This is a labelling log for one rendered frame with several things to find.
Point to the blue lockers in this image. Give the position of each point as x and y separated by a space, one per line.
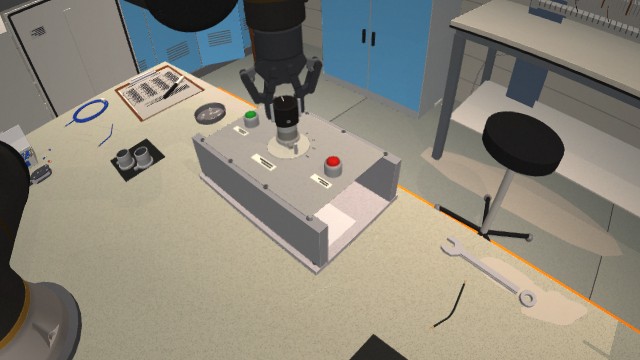
170 45

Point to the white label plate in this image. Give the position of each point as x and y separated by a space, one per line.
321 181
264 162
241 131

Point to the green push button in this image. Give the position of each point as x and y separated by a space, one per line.
250 117

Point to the small black mat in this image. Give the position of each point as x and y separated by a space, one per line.
150 167

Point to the white parts box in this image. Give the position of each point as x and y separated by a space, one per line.
17 140

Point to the small dark grey device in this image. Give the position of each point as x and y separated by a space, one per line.
41 174

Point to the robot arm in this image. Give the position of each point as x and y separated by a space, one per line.
10 225

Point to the grey metal bushing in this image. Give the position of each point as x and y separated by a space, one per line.
124 159
143 156

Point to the red push button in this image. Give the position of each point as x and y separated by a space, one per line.
333 165

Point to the grey terminal rack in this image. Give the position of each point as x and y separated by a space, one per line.
590 12

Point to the grey selector switch spindle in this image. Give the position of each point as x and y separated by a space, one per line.
287 135

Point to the round grey dish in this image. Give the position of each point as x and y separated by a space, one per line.
210 113

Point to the grey control box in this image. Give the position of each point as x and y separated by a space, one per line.
280 200

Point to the blue double-door cabinet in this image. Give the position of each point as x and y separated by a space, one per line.
395 45

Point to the black round stool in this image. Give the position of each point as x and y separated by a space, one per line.
522 142

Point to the black selector knob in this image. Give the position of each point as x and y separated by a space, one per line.
285 112

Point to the grey open-end wrench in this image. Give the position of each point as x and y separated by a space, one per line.
487 268

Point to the dark blue box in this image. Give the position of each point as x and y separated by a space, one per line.
526 82

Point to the brown clipboard with paper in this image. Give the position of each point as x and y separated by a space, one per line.
145 97

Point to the grey work table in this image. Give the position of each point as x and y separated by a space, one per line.
550 45

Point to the black pen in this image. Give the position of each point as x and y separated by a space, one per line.
172 88

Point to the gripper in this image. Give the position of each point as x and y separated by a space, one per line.
278 52

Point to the black park mat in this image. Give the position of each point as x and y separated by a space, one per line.
378 350

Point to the grey cabinet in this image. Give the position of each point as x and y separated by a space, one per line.
75 55

